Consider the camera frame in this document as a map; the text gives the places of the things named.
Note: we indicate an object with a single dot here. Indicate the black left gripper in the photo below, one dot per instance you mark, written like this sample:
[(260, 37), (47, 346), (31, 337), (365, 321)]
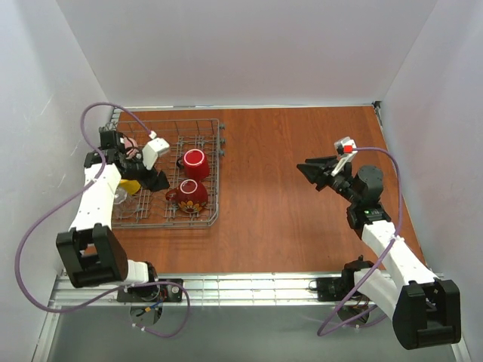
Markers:
[(143, 175)]

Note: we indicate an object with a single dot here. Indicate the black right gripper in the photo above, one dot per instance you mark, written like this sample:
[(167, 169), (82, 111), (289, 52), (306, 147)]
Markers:
[(328, 174)]

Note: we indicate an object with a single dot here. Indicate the red floral mug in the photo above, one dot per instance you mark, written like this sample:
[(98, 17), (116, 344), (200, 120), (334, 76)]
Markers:
[(190, 196)]

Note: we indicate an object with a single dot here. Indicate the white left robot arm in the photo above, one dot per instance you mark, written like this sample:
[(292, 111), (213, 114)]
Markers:
[(89, 250)]

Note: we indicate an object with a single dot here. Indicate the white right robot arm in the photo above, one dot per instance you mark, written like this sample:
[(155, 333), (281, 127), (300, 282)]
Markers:
[(423, 308)]

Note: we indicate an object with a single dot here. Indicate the yellow cup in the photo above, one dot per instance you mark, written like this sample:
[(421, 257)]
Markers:
[(130, 186)]

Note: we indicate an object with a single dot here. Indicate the plain red mug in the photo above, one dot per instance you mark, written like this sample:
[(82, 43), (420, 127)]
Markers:
[(194, 164)]

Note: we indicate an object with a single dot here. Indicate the pink ghost pattern cup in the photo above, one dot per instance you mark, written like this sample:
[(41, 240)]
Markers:
[(130, 149)]

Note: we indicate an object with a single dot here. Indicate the clear glass cup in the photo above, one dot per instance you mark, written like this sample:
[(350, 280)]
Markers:
[(122, 200)]

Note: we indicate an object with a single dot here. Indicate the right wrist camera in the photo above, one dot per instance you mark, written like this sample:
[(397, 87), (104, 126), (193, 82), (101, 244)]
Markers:
[(346, 150)]

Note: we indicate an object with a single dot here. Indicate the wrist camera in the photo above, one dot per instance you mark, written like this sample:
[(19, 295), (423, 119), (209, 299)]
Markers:
[(346, 150), (154, 149)]

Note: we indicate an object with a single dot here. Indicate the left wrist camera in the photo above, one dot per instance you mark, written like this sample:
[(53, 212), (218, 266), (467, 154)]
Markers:
[(154, 149)]

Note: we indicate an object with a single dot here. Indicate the grey wire dish rack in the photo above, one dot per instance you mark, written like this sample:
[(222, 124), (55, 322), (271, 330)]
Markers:
[(146, 209)]

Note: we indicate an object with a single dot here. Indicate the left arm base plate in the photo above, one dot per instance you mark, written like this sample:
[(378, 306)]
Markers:
[(170, 292)]

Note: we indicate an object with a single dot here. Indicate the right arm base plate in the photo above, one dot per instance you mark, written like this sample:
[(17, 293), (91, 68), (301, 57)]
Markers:
[(328, 289)]

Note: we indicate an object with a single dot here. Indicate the aluminium mounting rail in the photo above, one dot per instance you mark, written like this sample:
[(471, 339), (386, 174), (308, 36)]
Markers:
[(237, 289)]

